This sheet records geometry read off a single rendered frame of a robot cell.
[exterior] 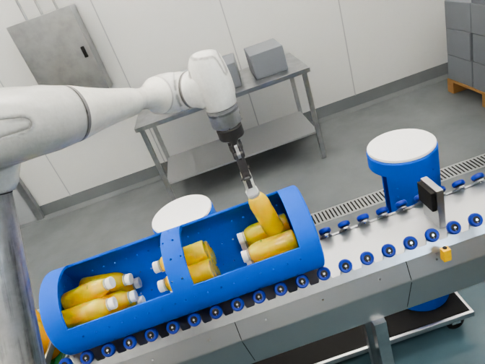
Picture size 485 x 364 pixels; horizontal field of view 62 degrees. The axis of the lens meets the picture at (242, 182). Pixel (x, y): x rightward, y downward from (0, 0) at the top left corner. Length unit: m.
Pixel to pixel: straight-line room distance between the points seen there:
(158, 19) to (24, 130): 3.72
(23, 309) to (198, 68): 0.66
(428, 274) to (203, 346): 0.79
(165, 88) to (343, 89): 3.81
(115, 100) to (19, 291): 0.39
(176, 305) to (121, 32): 3.42
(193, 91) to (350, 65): 3.77
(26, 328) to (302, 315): 0.87
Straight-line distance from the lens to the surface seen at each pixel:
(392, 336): 2.23
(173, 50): 4.38
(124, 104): 0.82
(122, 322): 1.37
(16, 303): 0.87
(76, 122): 0.72
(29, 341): 0.90
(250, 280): 1.28
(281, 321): 1.44
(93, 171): 4.88
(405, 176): 1.77
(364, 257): 1.40
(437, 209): 1.51
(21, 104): 0.68
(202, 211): 1.76
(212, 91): 1.08
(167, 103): 1.14
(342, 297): 1.44
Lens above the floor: 1.93
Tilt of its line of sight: 29 degrees down
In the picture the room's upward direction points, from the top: 20 degrees counter-clockwise
